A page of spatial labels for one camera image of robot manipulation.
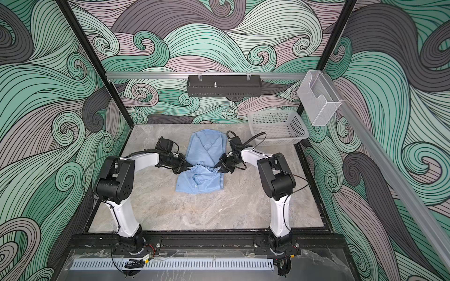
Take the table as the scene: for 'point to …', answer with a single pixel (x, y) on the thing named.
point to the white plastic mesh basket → (282, 127)
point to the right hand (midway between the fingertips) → (214, 167)
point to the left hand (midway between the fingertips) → (194, 164)
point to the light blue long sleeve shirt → (205, 149)
